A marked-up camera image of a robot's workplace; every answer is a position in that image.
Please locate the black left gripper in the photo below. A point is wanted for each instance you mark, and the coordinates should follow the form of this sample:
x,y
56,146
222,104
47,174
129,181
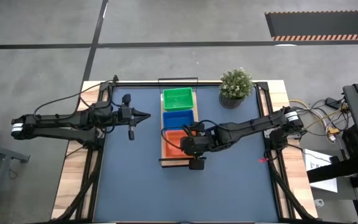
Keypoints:
x,y
126,114

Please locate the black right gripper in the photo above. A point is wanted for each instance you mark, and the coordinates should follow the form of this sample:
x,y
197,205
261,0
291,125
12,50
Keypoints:
x,y
196,144

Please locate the orange plastic slotted basket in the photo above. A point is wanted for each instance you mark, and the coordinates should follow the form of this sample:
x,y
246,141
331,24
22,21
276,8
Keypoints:
x,y
172,144

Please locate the blue plastic slotted basket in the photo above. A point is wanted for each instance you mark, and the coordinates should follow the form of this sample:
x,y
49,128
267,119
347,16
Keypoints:
x,y
177,119

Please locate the green plastic slotted basket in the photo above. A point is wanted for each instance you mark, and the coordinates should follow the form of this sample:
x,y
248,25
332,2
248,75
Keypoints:
x,y
179,99

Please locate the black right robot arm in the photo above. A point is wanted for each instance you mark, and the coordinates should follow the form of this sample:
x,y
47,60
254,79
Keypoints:
x,y
247,129

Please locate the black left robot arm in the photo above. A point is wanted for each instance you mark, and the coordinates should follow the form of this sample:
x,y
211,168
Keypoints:
x,y
57,119

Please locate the black metal wooden shelf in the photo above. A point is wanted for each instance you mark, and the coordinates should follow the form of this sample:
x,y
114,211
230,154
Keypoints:
x,y
172,162

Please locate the potted plant dark ribbed pot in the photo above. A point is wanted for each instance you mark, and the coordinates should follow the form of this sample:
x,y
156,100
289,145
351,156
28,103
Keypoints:
x,y
235,84

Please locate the white paper sheet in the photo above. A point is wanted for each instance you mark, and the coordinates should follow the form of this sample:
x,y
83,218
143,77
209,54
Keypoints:
x,y
325,186

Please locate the small white plug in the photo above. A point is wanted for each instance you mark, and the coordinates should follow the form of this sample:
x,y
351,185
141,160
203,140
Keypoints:
x,y
319,203

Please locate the black power adapter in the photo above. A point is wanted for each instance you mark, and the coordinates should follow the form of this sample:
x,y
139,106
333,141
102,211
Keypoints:
x,y
332,102

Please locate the black stand leg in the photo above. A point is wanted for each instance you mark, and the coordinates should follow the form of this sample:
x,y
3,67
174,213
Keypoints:
x,y
337,169

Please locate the black hazard striped floor mat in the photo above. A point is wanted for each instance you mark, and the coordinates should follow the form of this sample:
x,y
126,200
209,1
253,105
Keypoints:
x,y
322,25

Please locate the black aluminium table frame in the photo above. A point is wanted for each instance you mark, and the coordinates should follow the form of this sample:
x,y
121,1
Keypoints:
x,y
263,90

